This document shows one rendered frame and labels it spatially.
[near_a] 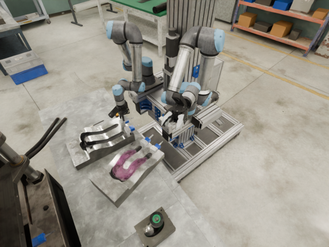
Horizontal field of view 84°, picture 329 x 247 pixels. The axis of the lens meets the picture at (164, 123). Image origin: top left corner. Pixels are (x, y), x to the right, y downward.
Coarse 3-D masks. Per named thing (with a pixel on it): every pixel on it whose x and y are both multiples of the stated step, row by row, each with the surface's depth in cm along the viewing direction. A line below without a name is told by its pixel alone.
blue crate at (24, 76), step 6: (36, 66) 352; (42, 66) 360; (24, 72) 345; (30, 72) 351; (36, 72) 358; (42, 72) 366; (12, 78) 337; (18, 78) 343; (24, 78) 350; (30, 78) 357; (18, 84) 349
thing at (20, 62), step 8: (16, 56) 354; (24, 56) 363; (32, 56) 372; (8, 64) 351; (16, 64) 356; (24, 64) 338; (32, 64) 347; (40, 64) 355; (8, 72) 328; (16, 72) 336
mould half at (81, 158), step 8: (112, 120) 163; (88, 128) 152; (96, 128) 156; (104, 128) 157; (120, 128) 156; (88, 136) 145; (96, 136) 148; (104, 136) 151; (120, 136) 151; (128, 136) 151; (72, 144) 149; (96, 144) 141; (104, 144) 144; (112, 144) 146; (120, 144) 150; (128, 144) 156; (72, 152) 144; (80, 152) 144; (88, 152) 137; (96, 152) 140; (104, 152) 145; (112, 152) 151; (72, 160) 139; (80, 160) 139; (88, 160) 140; (96, 160) 145; (80, 168) 140
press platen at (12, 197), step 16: (0, 176) 111; (16, 176) 111; (0, 192) 104; (16, 192) 107; (0, 208) 98; (16, 208) 99; (0, 224) 93; (16, 224) 93; (0, 240) 88; (16, 240) 88
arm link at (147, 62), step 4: (144, 56) 164; (144, 60) 160; (148, 60) 161; (144, 64) 159; (148, 64) 159; (152, 64) 164; (144, 68) 162; (148, 68) 162; (152, 68) 166; (144, 72) 165; (148, 72) 165; (152, 72) 168
